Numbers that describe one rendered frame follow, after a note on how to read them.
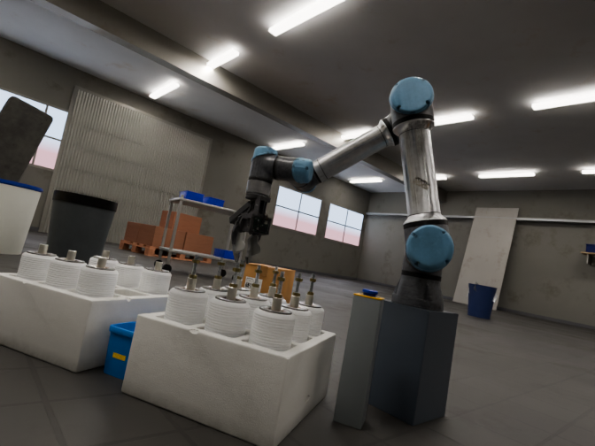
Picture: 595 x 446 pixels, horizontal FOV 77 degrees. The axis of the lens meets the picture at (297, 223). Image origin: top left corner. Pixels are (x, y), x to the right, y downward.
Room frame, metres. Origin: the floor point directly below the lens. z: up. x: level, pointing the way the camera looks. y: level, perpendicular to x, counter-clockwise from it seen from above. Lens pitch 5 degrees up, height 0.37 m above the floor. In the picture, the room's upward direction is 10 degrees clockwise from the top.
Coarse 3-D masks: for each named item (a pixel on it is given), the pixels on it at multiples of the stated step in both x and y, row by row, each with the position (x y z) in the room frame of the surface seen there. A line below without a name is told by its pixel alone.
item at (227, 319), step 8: (216, 304) 0.86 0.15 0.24; (224, 304) 0.85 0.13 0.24; (232, 304) 0.86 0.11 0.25; (240, 304) 0.87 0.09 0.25; (248, 304) 0.89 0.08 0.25; (208, 312) 0.88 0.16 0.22; (216, 312) 0.86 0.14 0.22; (224, 312) 0.85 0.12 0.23; (232, 312) 0.85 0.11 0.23; (240, 312) 0.86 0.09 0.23; (248, 312) 0.89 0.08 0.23; (208, 320) 0.87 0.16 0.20; (216, 320) 0.85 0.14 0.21; (224, 320) 0.85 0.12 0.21; (232, 320) 0.85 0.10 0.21; (240, 320) 0.87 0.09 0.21; (208, 328) 0.86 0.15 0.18; (216, 328) 0.85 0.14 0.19; (224, 328) 0.85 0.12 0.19; (232, 328) 0.86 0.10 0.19; (240, 328) 0.87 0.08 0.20; (232, 336) 0.86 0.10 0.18
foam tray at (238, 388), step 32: (160, 320) 0.88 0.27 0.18; (160, 352) 0.87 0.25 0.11; (192, 352) 0.84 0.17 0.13; (224, 352) 0.81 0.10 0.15; (256, 352) 0.78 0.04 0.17; (288, 352) 0.80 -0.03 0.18; (320, 352) 0.98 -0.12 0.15; (128, 384) 0.89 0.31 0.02; (160, 384) 0.86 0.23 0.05; (192, 384) 0.83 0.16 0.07; (224, 384) 0.80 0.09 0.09; (256, 384) 0.78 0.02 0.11; (288, 384) 0.78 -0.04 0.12; (320, 384) 1.03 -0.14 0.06; (192, 416) 0.82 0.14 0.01; (224, 416) 0.80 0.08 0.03; (256, 416) 0.77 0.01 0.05; (288, 416) 0.82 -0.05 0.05
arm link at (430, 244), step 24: (408, 96) 0.97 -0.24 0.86; (432, 96) 0.96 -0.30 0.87; (408, 120) 0.98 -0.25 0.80; (432, 120) 0.98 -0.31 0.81; (408, 144) 0.99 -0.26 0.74; (408, 168) 1.00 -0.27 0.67; (432, 168) 0.98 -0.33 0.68; (408, 192) 1.00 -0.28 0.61; (432, 192) 0.97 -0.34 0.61; (408, 216) 1.01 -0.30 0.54; (432, 216) 0.96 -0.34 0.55; (408, 240) 0.96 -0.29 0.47; (432, 240) 0.94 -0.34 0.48; (432, 264) 0.94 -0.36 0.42
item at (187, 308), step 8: (168, 296) 0.92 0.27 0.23; (176, 296) 0.90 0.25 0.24; (184, 296) 0.89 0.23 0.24; (192, 296) 0.90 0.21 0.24; (200, 296) 0.91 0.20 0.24; (208, 296) 0.94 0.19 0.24; (168, 304) 0.91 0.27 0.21; (176, 304) 0.90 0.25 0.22; (184, 304) 0.90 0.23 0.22; (192, 304) 0.90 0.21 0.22; (200, 304) 0.91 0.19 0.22; (168, 312) 0.90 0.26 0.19; (176, 312) 0.90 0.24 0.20; (184, 312) 0.90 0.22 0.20; (192, 312) 0.90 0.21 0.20; (200, 312) 0.92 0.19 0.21; (176, 320) 0.89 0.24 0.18; (184, 320) 0.90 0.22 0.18; (192, 320) 0.91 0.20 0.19; (200, 320) 0.92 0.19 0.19
